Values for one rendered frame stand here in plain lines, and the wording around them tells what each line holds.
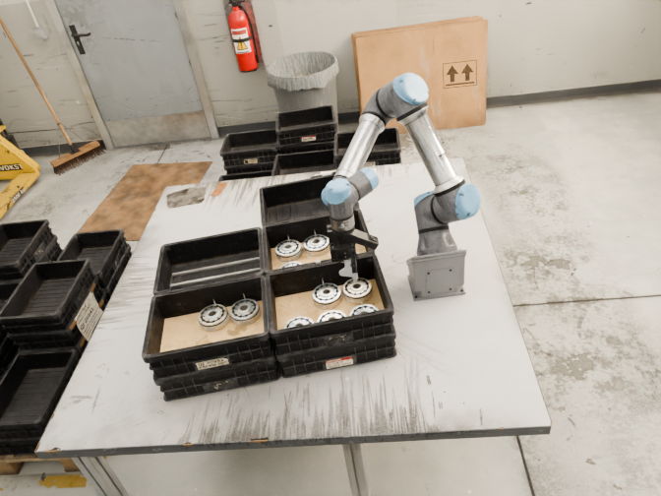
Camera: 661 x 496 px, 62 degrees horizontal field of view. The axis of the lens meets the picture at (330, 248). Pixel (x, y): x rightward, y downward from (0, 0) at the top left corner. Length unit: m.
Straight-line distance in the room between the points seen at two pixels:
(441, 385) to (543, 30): 3.70
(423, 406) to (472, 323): 0.40
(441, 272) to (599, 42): 3.52
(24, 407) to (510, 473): 2.12
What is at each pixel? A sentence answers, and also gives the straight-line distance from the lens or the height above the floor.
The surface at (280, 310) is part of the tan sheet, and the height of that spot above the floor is 0.83.
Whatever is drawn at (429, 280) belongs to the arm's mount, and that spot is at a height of 0.79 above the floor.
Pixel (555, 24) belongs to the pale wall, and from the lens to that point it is 5.07.
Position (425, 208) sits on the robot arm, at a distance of 2.04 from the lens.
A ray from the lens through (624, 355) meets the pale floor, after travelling 2.99.
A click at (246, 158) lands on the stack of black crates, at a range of 3.84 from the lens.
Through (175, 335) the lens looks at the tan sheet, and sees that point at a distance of 2.00.
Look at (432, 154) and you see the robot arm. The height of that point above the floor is 1.22.
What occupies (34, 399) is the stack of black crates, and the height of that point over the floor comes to 0.27.
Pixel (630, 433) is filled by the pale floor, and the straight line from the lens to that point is 2.72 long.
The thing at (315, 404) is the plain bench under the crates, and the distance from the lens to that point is 1.83.
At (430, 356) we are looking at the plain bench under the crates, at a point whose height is 0.70.
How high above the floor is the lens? 2.15
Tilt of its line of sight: 37 degrees down
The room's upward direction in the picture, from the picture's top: 9 degrees counter-clockwise
